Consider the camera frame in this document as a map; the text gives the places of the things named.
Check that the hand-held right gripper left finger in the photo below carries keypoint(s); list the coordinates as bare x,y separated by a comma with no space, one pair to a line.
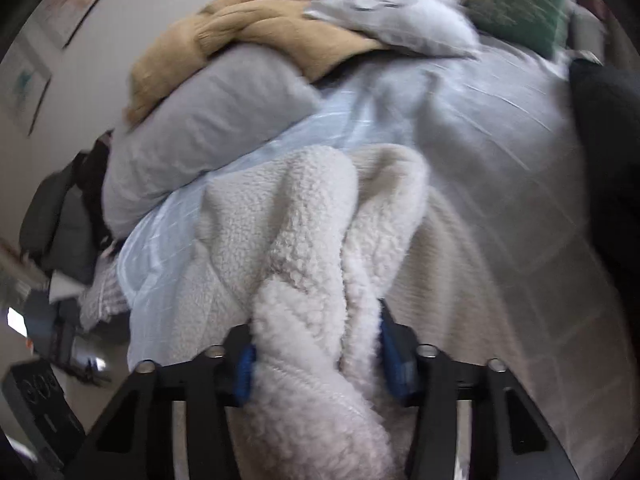
245,372

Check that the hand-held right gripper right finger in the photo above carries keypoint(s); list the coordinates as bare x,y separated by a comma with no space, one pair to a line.
395,362

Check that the dark maroon garment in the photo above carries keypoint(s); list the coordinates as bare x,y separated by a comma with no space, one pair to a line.
97,180

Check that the person's dark clothing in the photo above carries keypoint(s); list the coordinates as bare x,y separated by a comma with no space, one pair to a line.
605,160

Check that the white patterned pillow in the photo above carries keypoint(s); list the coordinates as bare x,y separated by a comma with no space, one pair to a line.
400,15

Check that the large framed wall picture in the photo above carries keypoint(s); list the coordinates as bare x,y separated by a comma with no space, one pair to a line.
75,0

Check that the green patterned cushion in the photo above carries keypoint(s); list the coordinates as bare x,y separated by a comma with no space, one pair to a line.
520,5

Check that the beige ribbed blanket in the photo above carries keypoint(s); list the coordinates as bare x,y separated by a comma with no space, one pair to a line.
500,310

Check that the light blue checked duvet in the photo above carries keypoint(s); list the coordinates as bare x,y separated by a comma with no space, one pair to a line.
450,120

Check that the dark grey cushion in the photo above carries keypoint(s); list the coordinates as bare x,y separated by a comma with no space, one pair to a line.
55,220

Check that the large grey pillow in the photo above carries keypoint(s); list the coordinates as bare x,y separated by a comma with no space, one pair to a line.
200,130

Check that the tan fuzzy blanket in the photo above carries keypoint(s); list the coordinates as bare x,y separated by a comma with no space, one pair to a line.
260,15

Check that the white box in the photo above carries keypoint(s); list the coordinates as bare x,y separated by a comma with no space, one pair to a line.
67,287

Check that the white fleece jacket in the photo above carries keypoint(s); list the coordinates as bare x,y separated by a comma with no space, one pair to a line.
300,260

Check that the dark furniture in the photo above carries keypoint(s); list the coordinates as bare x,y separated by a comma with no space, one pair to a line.
55,332

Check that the grey striped cloth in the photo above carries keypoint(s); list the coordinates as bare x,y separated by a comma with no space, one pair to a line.
102,295

